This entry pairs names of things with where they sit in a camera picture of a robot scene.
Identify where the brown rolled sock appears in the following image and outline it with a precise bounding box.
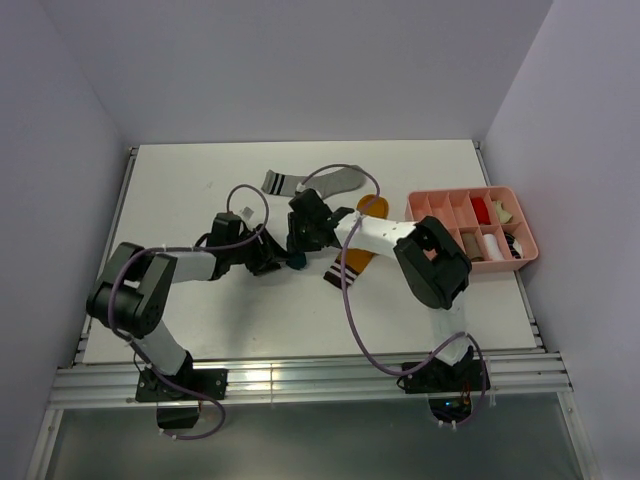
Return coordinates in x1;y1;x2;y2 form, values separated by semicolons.
461;232;485;262

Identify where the beige rolled sock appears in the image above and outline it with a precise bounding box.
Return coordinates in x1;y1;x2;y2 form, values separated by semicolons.
492;200;514;225

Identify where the red rolled sock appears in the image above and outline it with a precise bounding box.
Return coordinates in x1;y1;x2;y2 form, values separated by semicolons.
470;197;491;225

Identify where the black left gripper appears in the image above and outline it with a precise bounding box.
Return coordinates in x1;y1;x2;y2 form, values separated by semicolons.
227;224;291;276

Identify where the white rolled sock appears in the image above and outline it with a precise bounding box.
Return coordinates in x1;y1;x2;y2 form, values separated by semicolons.
483;234;505;261

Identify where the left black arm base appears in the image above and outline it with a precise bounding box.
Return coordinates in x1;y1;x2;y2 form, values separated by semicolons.
134;368;229;433

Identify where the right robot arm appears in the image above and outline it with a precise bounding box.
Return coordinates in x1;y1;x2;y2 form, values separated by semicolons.
287;189;477;390

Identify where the black white striped sock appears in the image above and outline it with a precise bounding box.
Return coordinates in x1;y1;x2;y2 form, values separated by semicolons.
504;232;523;259

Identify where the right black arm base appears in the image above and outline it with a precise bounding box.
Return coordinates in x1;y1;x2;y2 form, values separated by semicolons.
396;348;491;429

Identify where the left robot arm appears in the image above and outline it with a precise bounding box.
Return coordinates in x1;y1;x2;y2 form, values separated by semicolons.
86;212;288;399

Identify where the grey striped sock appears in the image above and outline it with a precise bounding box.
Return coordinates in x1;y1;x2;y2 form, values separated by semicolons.
261;165;366;199

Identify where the dark green reindeer sock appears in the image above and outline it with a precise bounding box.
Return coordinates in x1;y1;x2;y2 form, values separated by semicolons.
286;252;307;271

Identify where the mustard yellow striped sock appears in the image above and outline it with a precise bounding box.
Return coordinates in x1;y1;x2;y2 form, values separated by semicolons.
323;197;389;289

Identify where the pink divided organizer tray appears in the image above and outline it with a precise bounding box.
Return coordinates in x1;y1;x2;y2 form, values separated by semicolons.
405;186;539;274

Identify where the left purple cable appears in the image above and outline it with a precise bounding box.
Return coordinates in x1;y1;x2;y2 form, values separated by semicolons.
107;183;274;441

